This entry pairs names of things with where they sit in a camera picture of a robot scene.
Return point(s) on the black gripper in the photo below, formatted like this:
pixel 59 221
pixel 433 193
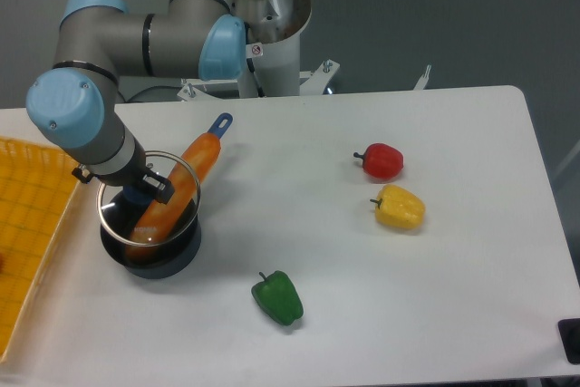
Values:
pixel 128 171

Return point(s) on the glass pot lid blue knob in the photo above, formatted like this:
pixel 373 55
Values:
pixel 119 209

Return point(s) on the dark pot with blue handle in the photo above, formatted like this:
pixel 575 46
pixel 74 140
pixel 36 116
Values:
pixel 175 256

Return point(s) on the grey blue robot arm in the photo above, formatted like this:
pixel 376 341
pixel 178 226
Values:
pixel 100 41

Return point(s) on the toy baguette bread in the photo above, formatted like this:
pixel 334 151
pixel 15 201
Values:
pixel 159 219

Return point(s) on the yellow plastic basket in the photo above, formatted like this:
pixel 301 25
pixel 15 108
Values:
pixel 37 195

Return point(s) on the green toy bell pepper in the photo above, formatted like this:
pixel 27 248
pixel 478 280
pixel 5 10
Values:
pixel 277 297

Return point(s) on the red toy bell pepper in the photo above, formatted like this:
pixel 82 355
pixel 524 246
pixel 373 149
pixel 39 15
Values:
pixel 381 161

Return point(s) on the yellow toy bell pepper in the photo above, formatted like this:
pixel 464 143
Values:
pixel 397 207

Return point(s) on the black device at table edge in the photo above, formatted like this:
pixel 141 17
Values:
pixel 569 330

